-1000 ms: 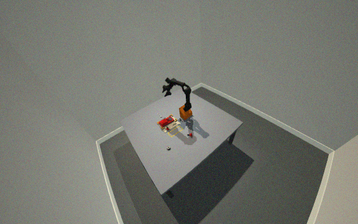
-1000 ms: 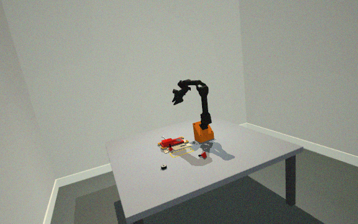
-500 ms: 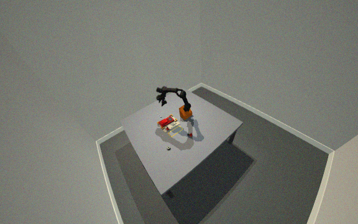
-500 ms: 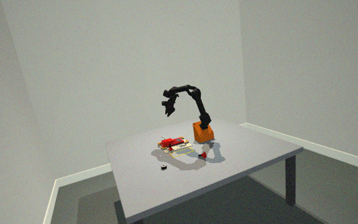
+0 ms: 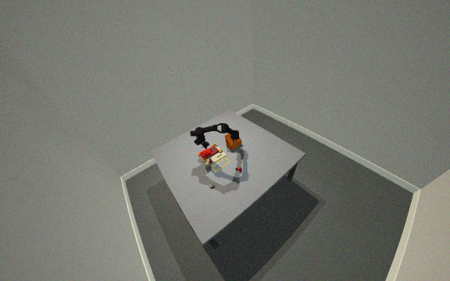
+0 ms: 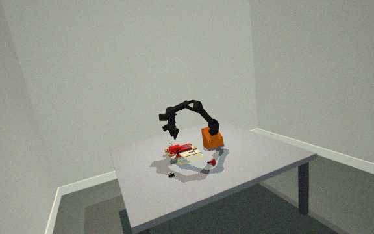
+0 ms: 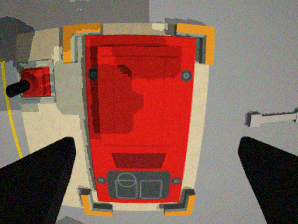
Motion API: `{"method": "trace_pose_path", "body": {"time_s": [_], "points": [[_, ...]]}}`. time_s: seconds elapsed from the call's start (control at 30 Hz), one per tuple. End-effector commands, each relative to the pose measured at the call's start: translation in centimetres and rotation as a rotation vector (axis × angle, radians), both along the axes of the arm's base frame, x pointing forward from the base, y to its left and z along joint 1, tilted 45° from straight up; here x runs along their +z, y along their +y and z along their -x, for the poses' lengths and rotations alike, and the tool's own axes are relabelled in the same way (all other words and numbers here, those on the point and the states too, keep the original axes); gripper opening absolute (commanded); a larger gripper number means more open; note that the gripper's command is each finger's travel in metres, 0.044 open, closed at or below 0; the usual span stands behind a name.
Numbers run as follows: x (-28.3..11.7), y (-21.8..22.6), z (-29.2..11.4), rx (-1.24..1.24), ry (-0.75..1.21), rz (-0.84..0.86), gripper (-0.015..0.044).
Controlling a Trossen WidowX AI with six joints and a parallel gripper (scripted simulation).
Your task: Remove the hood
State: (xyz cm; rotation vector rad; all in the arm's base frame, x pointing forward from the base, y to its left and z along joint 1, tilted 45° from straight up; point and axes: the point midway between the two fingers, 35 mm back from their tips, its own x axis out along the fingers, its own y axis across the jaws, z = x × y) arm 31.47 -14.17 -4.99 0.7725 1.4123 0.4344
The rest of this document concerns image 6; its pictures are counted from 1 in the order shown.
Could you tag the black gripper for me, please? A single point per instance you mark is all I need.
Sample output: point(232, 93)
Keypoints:
point(173, 131)

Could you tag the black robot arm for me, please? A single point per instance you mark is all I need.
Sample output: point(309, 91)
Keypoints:
point(197, 107)

